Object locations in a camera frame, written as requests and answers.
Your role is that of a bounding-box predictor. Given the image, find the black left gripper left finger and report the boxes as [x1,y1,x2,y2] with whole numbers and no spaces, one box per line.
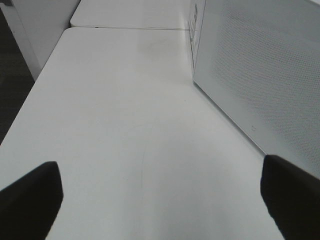
[0,161,64,240]

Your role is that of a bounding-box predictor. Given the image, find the white microwave door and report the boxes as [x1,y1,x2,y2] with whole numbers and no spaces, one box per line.
[193,0,320,177]

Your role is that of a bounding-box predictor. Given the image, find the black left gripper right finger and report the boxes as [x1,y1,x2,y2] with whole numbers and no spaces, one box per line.
[260,155,320,240]

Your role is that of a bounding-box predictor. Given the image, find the white microwave oven body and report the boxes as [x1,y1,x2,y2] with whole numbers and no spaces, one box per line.
[188,0,206,68]

